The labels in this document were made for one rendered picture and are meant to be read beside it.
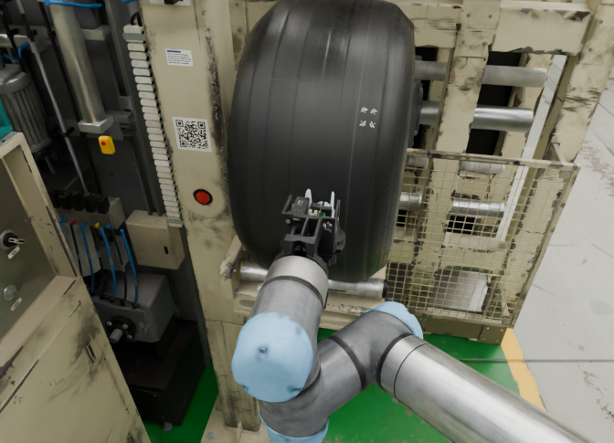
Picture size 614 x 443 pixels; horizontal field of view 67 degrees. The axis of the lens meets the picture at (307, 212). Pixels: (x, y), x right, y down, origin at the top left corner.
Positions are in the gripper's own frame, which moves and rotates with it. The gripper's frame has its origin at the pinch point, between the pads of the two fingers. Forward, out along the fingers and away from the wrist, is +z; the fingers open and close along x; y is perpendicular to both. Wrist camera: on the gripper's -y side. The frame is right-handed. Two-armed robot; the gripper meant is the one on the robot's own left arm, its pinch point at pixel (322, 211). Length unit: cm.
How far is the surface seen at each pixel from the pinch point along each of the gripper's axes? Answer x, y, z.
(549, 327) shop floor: -91, -111, 107
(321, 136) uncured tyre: 1.3, 10.9, 4.2
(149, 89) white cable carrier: 38.7, 10.9, 21.6
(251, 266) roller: 18.5, -28.3, 19.3
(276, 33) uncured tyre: 11.0, 23.8, 15.6
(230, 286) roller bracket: 22.0, -30.8, 14.3
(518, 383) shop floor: -72, -114, 76
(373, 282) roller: -9.6, -28.4, 19.2
